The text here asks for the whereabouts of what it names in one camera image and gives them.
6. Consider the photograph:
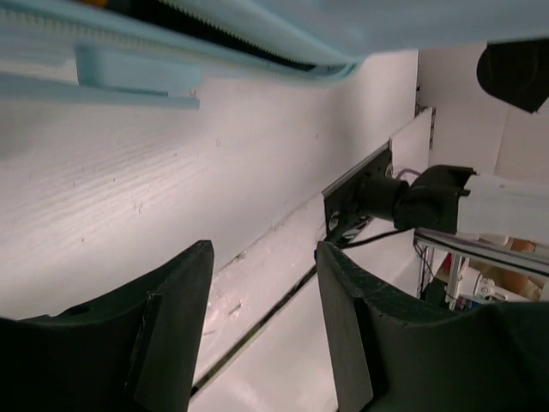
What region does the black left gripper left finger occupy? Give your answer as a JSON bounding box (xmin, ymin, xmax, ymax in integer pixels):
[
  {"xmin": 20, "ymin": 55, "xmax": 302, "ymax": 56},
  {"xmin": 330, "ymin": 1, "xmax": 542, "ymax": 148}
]
[{"xmin": 1, "ymin": 240, "xmax": 214, "ymax": 411}]

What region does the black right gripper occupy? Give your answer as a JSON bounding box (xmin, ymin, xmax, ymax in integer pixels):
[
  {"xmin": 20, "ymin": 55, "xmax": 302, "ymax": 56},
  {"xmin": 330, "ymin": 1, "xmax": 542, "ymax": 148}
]
[{"xmin": 476, "ymin": 38, "xmax": 548, "ymax": 113}]

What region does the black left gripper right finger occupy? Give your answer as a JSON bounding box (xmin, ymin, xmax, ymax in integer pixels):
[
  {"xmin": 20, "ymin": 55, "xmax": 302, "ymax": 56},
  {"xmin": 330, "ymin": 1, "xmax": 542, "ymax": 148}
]
[{"xmin": 317, "ymin": 242, "xmax": 548, "ymax": 411}]

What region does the light blue hard suitcase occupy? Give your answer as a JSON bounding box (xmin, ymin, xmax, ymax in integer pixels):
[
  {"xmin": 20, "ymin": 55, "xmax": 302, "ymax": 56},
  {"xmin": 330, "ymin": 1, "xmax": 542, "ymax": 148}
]
[{"xmin": 1, "ymin": 1, "xmax": 548, "ymax": 108}]

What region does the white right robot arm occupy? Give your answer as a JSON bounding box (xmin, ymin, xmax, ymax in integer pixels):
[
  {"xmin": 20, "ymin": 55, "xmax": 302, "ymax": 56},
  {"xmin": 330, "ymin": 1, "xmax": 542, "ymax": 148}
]
[{"xmin": 315, "ymin": 163, "xmax": 548, "ymax": 411}]

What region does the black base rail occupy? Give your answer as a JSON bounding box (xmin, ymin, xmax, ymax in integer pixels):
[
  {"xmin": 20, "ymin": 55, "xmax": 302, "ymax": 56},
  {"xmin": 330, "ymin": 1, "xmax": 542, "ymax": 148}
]
[{"xmin": 322, "ymin": 142, "xmax": 392, "ymax": 242}]

